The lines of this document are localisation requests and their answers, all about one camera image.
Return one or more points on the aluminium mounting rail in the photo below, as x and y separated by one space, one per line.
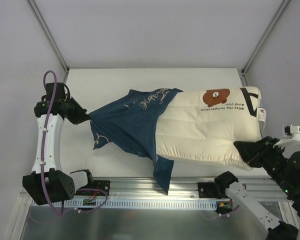
186 188

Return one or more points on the white slotted cable duct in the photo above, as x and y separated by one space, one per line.
149 204

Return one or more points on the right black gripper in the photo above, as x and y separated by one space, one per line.
254 153

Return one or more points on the left aluminium frame post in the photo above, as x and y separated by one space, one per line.
48 34

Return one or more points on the blue whale pillowcase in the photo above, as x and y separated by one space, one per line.
130 123

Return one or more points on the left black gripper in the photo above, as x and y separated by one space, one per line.
75 114

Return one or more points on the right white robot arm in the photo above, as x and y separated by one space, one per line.
288 182

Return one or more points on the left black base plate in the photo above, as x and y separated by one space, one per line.
94 188

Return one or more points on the right aluminium frame post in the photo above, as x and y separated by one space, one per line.
265 35

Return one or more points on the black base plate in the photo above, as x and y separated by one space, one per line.
94 188
212 190

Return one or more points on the aluminium frame post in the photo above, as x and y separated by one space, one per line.
48 34
265 35

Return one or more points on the cream white pillow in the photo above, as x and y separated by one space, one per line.
202 126

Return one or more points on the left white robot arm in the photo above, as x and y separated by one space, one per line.
47 183

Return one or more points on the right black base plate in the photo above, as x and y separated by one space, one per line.
212 190

